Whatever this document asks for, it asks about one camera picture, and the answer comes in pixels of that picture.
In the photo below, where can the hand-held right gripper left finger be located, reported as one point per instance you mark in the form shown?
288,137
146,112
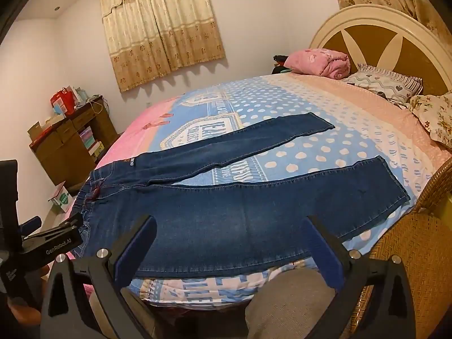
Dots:
139,245

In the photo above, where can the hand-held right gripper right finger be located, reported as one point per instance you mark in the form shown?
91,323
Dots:
323,250

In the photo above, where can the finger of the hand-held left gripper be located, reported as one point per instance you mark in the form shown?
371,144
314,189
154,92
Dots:
31,225
75,224

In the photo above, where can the blue denim jeans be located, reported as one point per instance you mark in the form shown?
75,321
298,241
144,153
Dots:
226,212

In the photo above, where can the white and green box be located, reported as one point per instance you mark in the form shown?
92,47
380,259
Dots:
61,196

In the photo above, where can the brown wooden cabinet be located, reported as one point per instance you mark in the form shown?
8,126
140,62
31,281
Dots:
70,148

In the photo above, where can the row of books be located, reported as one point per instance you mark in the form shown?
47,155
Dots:
91,143

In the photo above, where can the cardboard box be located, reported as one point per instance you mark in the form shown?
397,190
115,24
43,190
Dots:
35,131

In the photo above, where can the wicker chair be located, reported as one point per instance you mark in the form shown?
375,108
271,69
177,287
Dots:
416,240

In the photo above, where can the bed with patterned bedspread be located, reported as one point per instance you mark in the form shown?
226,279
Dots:
275,141

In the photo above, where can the red gift bag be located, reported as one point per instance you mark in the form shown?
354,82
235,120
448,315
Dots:
63,99

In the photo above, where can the floral pillow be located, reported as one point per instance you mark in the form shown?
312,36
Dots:
434,116

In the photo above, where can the heart print pillow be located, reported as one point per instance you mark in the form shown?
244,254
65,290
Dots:
383,83

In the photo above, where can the folded pink quilt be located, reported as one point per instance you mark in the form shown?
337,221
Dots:
317,63

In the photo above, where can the dark clothes pile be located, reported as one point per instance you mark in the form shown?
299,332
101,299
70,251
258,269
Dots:
280,63

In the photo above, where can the beige patterned window curtain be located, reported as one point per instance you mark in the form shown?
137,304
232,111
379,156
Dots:
159,24

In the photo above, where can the cream and brown headboard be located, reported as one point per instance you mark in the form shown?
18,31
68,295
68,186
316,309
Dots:
392,39

